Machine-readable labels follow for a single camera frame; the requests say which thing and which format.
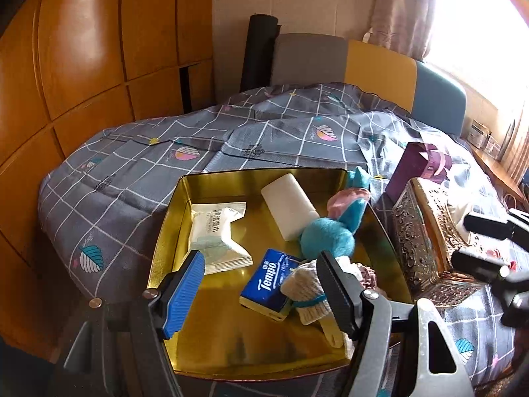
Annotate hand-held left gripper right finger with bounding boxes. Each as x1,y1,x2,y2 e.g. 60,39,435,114
316,250,476,397

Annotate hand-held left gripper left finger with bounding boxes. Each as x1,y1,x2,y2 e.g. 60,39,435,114
64,250,206,397

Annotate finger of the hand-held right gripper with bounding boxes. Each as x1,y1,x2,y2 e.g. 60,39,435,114
463,208,529,253
450,247,529,327

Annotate white waffle cloth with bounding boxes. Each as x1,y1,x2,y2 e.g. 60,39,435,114
335,255,364,284

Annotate white sock pair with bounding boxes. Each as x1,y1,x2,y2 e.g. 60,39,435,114
281,257,352,349

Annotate pink hair scrunchie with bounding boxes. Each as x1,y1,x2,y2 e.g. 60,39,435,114
357,265,379,288

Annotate gold metal tin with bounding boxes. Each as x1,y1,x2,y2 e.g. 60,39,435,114
146,168,414,381

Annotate blue and pink plush toy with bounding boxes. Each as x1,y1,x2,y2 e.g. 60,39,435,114
300,167,373,259

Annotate blue pocket tissue packet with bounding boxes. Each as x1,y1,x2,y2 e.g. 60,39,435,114
239,248,304,322

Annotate white wet wipe packet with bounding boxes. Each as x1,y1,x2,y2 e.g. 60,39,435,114
188,201,254,276

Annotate white rectangular soap bar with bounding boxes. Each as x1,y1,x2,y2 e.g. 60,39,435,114
260,174,319,242

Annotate white facial tissue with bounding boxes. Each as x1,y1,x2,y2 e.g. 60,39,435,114
444,200,476,220

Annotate wooden desk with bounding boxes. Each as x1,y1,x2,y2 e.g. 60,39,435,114
471,145,529,199

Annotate ornate gold tissue box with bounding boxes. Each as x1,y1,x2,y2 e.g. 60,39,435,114
390,177,497,307

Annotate pink patterned curtain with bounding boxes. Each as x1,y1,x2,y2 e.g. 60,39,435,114
500,120,529,183
364,0,441,59

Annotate white appliance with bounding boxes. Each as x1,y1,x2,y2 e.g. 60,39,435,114
467,120,492,150

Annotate purple tissue box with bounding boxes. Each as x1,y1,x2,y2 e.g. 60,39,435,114
384,141,453,199

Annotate grey checked bed blanket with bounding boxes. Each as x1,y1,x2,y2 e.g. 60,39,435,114
39,82,529,397

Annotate grey yellow blue headboard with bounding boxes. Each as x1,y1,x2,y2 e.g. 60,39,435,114
270,33,468,137

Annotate window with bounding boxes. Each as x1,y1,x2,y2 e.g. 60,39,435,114
426,0,529,104

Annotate black rolled mat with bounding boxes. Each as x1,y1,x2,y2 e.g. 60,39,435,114
241,14,282,92

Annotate wooden wardrobe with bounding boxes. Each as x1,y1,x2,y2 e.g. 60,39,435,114
0,0,216,365

